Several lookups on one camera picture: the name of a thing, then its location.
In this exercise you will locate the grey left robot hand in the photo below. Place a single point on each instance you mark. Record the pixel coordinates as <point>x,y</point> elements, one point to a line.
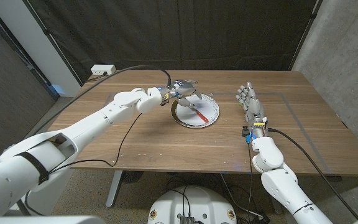
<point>183,88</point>

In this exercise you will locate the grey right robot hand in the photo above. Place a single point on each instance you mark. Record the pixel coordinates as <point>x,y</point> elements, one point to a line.
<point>255,112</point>

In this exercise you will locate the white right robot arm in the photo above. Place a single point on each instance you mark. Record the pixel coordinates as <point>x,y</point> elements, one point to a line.
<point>275,183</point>

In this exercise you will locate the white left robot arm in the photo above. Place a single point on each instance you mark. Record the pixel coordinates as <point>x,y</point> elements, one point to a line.
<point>104,115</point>

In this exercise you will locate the white paper plate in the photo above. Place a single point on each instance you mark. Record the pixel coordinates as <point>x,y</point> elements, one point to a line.
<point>211,109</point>

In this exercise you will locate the black curtain backdrop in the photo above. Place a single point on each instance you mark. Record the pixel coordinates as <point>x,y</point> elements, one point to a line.
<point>179,31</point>

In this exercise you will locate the white power strip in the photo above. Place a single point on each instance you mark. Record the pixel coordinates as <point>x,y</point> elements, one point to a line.
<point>102,69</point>

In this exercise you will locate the grey table leg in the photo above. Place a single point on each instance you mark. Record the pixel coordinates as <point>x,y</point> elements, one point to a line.
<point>113,189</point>
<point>273,202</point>

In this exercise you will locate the black round floor object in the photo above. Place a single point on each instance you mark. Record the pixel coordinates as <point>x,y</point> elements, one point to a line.
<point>132,176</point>

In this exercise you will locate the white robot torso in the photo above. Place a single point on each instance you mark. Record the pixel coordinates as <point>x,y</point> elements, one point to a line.
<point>197,202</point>

